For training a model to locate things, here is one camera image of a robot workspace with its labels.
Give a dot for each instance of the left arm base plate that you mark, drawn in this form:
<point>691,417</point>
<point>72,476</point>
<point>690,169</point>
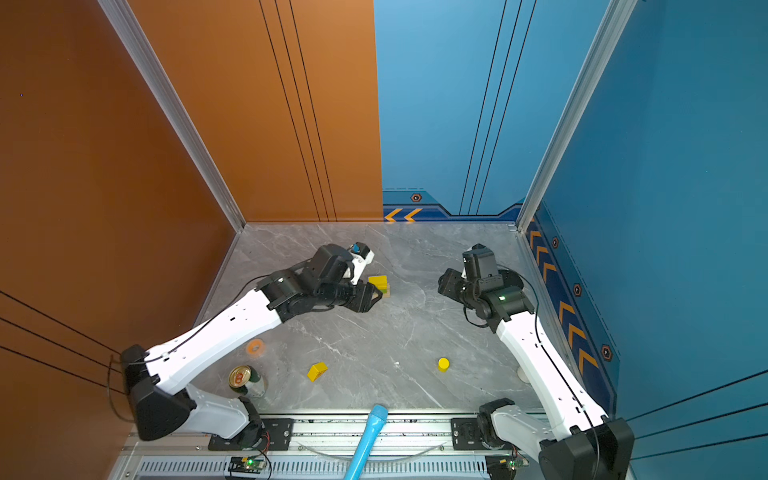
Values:
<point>270,434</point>

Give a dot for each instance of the white bottle green cap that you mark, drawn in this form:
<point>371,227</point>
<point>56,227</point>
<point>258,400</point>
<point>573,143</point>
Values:
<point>522,376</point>

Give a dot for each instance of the right circuit board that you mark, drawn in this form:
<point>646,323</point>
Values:
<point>504,467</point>

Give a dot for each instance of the metal tin can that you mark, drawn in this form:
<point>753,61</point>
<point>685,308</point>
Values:
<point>247,381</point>

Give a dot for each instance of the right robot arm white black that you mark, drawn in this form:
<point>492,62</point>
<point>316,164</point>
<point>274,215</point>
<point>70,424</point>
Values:
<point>578,440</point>

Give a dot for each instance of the yellow long block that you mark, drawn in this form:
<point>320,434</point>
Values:
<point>381,282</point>

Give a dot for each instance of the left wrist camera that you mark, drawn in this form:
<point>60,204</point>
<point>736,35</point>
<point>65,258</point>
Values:
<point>362,256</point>

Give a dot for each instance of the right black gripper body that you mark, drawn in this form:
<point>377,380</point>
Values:
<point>473,293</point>

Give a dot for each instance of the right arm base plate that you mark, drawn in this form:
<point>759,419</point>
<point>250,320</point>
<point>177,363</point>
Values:
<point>475,433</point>

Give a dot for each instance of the small orange cup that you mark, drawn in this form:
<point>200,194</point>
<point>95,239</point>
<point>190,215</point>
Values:
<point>255,348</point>

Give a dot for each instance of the aluminium front rail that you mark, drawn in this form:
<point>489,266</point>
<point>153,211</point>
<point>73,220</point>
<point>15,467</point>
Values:
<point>417,444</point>

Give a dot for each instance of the cyan tube pole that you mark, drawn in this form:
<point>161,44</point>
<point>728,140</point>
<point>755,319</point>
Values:
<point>376,420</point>

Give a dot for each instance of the left circuit board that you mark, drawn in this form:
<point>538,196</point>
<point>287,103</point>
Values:
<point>248,467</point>

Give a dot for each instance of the yellow cylinder block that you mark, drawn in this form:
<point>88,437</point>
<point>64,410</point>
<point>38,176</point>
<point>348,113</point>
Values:
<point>443,364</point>

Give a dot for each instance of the circuit board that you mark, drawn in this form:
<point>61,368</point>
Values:
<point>504,467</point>
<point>248,467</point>

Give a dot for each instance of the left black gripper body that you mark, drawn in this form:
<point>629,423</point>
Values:
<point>340,296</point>

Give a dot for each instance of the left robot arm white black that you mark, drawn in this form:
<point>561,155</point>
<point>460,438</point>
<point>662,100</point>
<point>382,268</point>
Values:
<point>158,380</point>

